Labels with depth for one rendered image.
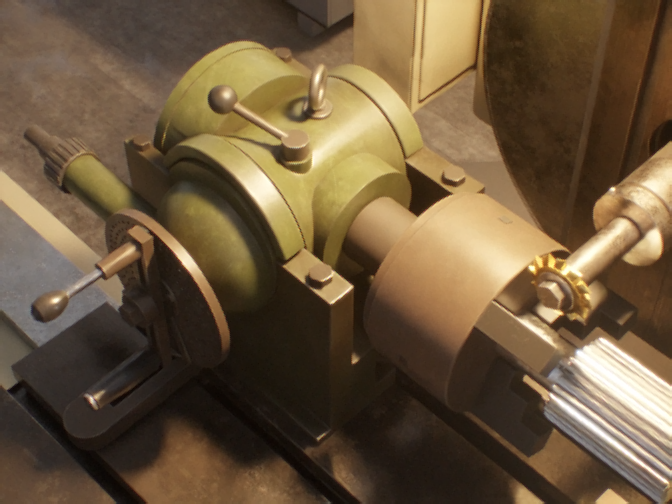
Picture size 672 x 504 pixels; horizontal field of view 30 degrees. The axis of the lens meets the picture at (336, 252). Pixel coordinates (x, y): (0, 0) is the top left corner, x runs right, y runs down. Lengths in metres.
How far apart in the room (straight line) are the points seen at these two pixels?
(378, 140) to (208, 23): 2.24
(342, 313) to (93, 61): 2.28
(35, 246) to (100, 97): 1.40
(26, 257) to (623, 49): 1.04
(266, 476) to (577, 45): 0.55
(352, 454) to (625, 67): 0.50
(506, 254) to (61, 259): 0.94
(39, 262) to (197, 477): 0.67
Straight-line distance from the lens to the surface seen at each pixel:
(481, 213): 1.17
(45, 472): 1.38
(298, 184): 1.23
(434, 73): 1.52
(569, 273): 1.08
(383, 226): 1.23
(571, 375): 1.13
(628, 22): 1.20
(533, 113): 1.36
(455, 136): 3.15
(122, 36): 3.49
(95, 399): 1.29
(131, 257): 1.19
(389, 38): 1.49
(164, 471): 1.35
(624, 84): 1.24
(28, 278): 1.90
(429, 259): 1.14
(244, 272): 1.22
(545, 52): 1.31
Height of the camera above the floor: 2.14
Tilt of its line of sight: 48 degrees down
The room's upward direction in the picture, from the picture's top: straight up
